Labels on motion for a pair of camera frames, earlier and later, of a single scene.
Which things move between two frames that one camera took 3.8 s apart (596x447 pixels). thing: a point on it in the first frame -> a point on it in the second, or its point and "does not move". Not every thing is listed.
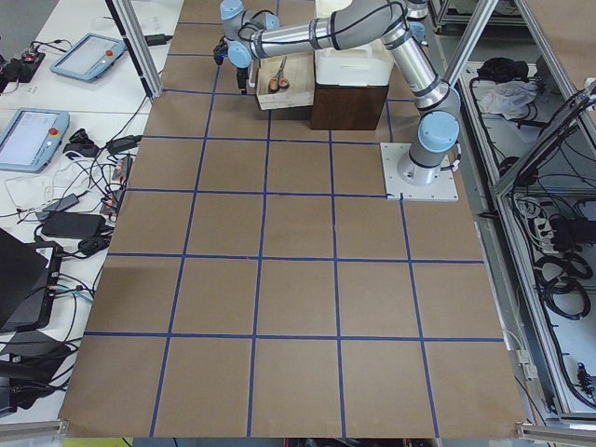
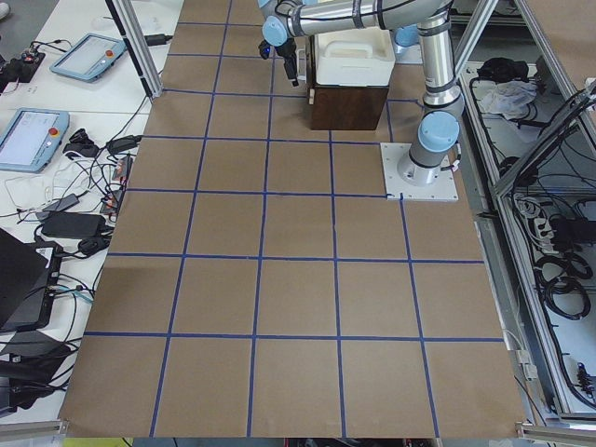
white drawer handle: x=250 y=83 -> x=302 y=65
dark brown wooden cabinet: x=347 y=107 does not move
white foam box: x=370 y=64 does not move
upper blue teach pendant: x=89 y=57 does not move
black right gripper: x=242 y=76 -> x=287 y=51
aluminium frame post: x=128 y=20 does not move
